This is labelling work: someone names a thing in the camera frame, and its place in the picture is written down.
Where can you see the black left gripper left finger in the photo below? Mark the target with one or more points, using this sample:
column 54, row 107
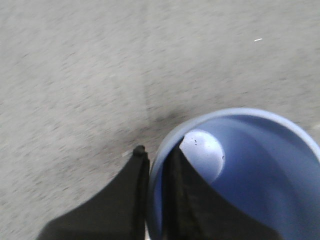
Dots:
column 117, row 212

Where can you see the blue plastic cup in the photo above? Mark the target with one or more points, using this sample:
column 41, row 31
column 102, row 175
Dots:
column 262, row 163

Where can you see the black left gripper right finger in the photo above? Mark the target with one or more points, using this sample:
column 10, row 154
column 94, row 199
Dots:
column 192, row 210

